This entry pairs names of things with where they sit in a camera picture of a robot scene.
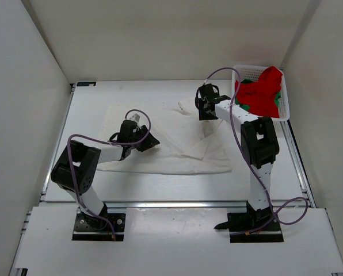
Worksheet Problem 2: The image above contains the white plastic basket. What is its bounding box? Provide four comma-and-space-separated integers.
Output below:
231, 65, 290, 121

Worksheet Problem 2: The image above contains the purple cable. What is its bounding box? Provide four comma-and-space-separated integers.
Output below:
67, 109, 153, 241
205, 67, 310, 236

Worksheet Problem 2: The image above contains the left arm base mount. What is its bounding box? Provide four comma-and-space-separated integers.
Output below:
72, 209, 126, 242

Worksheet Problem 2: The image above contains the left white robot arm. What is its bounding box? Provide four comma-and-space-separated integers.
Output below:
51, 120, 160, 230

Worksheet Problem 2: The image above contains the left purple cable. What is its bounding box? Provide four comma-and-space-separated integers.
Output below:
67, 109, 153, 241

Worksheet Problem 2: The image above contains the dark label sticker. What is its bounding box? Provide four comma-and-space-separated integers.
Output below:
76, 82, 97, 87

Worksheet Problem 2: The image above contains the green t shirt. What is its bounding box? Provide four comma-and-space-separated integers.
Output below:
235, 79, 281, 117

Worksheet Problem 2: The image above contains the white t shirt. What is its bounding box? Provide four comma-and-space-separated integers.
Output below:
97, 98, 232, 175

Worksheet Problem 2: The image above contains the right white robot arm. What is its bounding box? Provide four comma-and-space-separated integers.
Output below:
195, 83, 280, 230

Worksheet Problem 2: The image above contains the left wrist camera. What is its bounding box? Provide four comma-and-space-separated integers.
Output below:
128, 113, 140, 124

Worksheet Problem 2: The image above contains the red t shirt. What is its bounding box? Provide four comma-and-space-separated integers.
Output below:
235, 66, 283, 118

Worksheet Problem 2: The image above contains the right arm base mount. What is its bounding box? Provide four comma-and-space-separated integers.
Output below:
214, 210, 284, 243

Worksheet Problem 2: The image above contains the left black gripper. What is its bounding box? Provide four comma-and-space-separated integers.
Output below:
129, 125, 160, 152

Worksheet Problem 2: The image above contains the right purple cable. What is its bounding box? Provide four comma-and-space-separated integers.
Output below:
205, 67, 310, 236

